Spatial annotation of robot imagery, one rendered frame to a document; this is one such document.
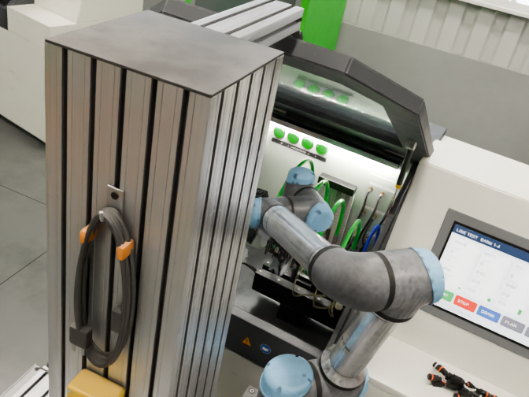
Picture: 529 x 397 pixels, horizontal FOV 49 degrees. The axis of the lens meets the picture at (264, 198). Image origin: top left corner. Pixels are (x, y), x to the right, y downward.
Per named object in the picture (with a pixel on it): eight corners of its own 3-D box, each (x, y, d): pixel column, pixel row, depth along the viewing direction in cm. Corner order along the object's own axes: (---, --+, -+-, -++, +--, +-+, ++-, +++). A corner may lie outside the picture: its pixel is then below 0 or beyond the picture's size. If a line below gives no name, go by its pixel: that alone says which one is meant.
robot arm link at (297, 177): (296, 180, 150) (283, 164, 156) (287, 216, 156) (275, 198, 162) (323, 179, 153) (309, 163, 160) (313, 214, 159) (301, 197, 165)
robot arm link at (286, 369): (247, 391, 145) (257, 354, 138) (295, 383, 151) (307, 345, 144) (264, 432, 136) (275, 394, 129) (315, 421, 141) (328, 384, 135)
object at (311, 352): (157, 310, 213) (160, 276, 205) (164, 304, 216) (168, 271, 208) (309, 393, 193) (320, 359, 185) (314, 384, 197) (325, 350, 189)
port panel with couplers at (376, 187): (345, 245, 225) (366, 176, 209) (348, 241, 228) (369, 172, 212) (376, 258, 221) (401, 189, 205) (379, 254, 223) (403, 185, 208)
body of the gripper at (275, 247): (263, 256, 166) (270, 220, 160) (275, 242, 173) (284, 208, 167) (286, 267, 164) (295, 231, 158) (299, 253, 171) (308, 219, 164)
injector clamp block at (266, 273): (248, 302, 219) (255, 271, 212) (260, 289, 227) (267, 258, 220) (330, 344, 209) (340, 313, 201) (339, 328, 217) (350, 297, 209)
